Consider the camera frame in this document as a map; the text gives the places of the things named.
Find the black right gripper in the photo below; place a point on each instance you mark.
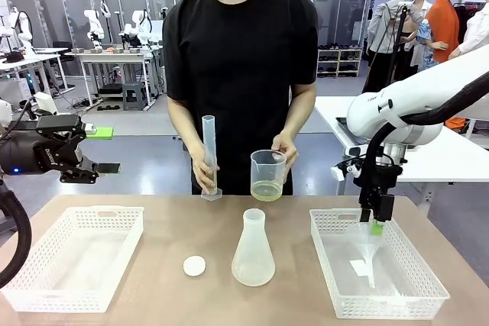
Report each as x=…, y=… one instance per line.
x=378, y=181

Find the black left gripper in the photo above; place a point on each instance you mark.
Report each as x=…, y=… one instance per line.
x=30, y=154

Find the clear plastic funnel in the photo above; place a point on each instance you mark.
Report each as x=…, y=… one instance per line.
x=364, y=242

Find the clear plastic beaker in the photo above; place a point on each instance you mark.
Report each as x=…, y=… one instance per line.
x=267, y=173

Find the translucent plastic conical flask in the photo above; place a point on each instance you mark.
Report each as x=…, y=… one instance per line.
x=253, y=257

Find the clear plastic graduated cylinder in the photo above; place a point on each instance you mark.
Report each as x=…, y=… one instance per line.
x=208, y=139

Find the round white flask cap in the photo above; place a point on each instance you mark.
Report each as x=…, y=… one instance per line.
x=194, y=265

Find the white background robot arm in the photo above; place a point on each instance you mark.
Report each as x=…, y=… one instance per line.
x=23, y=32
x=137, y=28
x=93, y=28

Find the person's right forearm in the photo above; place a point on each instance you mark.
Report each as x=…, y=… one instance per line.
x=183, y=123

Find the person's left hand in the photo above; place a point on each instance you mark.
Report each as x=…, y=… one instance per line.
x=291, y=150

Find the person's right hand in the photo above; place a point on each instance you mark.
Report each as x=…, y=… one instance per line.
x=198, y=169

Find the small white paper label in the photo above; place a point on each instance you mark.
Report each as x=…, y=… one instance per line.
x=360, y=268

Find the white side table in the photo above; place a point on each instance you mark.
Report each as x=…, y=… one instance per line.
x=439, y=165

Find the grey plastic stool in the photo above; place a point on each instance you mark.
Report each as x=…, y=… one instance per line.
x=134, y=96

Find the white perforated plastic basket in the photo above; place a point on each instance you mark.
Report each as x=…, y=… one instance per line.
x=72, y=257
x=382, y=295

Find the white desk with black items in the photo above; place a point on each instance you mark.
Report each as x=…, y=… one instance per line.
x=30, y=59

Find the long white lab desk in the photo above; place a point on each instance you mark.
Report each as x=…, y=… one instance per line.
x=111, y=55

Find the wooden shoe rack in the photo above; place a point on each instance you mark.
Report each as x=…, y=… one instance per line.
x=340, y=62

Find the background person in floral dress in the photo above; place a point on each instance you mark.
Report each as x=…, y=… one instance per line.
x=424, y=36

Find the mannequin in grey shirt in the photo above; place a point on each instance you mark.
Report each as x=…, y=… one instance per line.
x=389, y=24

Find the person in black t-shirt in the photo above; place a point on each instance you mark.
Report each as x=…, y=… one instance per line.
x=240, y=55

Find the mannequin in orange shirt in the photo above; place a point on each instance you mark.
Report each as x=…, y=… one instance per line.
x=445, y=24

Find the mannequin white shirt orange trousers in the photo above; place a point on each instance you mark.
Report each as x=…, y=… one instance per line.
x=475, y=32

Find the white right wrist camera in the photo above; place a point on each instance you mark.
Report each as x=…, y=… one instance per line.
x=344, y=171

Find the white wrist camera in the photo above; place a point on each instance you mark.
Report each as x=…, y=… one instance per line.
x=46, y=101
x=344, y=171

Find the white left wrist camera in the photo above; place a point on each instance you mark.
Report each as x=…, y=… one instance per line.
x=46, y=101

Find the black camera tripod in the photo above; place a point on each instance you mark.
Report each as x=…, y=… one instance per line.
x=395, y=43

